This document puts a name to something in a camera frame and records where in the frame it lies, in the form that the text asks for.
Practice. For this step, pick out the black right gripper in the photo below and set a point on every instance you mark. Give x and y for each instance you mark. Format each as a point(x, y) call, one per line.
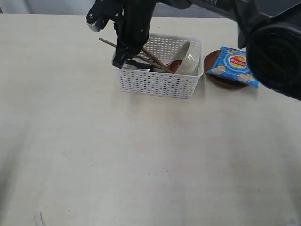
point(137, 15)

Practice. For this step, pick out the brown wooden chopstick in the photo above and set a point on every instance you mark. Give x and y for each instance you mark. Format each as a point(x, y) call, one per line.
point(153, 60)

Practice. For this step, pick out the brown wooden plate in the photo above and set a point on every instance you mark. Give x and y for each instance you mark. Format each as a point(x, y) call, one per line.
point(209, 61)

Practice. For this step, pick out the blue Lay's chips bag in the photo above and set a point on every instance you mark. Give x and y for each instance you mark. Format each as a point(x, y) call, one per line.
point(231, 64)

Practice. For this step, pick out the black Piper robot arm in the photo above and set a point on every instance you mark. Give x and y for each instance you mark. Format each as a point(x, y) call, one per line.
point(269, 30)

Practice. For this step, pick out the silver metal cup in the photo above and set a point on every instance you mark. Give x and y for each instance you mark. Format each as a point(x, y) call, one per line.
point(137, 65)

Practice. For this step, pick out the white perforated plastic basket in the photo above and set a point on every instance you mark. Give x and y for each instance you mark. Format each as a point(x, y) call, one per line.
point(162, 84)

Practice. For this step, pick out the brown wooden spoon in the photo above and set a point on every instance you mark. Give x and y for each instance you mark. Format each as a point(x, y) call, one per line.
point(174, 65)

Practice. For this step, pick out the speckled white ceramic bowl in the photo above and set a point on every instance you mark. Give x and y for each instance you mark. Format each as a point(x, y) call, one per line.
point(189, 54)

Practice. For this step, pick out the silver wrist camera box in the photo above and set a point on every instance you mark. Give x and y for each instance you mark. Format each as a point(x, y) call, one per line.
point(102, 11)

